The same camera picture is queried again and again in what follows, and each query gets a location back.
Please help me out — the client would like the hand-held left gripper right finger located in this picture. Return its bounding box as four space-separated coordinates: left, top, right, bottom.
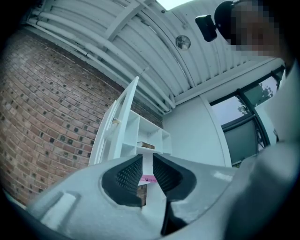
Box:
152 153 236 225

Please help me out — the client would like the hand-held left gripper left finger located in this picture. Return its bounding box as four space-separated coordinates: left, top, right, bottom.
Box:
28 154 166 240

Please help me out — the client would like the white cabinet door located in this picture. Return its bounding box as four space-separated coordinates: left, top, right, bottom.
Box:
88 76 140 166

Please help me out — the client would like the purple book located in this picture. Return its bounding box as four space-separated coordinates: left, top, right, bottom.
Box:
138 174 157 186

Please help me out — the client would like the dark framed window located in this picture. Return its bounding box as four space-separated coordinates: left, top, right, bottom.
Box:
210 67 285 168

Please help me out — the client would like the dark brown gold-print book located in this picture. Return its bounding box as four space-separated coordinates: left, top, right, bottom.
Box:
136 141 156 150

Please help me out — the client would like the person's white clothing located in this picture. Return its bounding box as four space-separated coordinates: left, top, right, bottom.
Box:
231 60 300 211

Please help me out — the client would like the round ceiling fixture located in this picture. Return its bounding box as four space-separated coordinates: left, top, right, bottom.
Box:
175 35 191 51

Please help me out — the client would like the group of white ceiling pipes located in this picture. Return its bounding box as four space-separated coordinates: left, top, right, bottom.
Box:
25 9 176 115

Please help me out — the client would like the person's head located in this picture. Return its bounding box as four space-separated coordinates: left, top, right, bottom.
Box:
214 0 291 58

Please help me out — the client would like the rectangular ceiling light panel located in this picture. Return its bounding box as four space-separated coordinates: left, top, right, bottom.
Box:
156 0 195 11

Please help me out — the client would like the black head-mounted camera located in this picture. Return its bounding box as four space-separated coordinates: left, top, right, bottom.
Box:
195 14 218 43

